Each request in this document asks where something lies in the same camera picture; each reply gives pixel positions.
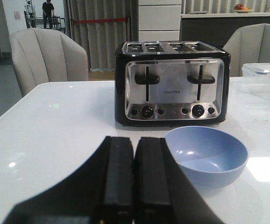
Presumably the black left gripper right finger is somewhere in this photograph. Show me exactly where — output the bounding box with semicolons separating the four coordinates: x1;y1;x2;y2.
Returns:
135;137;223;224

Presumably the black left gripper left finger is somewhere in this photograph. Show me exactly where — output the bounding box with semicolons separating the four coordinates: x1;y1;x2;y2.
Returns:
4;136;133;224

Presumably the blue bowl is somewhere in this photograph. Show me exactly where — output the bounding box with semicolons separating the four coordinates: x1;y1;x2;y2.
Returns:
164;126;249;188

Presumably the black silver four-slot toaster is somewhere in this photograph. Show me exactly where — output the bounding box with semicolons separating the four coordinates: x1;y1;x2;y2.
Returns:
114;41;231;127

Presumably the beige armchair left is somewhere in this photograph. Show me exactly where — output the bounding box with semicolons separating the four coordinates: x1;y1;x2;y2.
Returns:
10;28;89;96

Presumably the beige armchair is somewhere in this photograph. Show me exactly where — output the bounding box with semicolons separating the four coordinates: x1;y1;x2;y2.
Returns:
223;23;270;77
10;28;89;96

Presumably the clear plastic storage box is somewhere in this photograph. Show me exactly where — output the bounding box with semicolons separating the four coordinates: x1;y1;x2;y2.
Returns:
242;63;270;100

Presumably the red barrier tape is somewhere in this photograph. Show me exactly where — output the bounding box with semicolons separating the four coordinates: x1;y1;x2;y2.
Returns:
73;17;128;24

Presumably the metal cart in background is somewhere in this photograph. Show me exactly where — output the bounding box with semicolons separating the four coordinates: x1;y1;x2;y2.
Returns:
51;16;65;33

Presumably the white drawer cabinet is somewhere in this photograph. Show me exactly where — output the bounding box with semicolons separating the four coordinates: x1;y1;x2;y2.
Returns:
138;0;182;41

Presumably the dark counter with white top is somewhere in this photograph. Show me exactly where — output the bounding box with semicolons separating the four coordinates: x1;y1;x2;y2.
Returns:
180;13;270;47

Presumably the beige armchair right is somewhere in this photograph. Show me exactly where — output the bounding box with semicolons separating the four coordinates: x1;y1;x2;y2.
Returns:
223;23;270;77

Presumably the person in black clothes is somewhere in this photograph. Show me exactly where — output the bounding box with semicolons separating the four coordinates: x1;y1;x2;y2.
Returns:
42;0;54;29

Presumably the fruit plate on counter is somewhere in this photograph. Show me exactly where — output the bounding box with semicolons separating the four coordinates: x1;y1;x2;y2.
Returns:
232;3;254;14

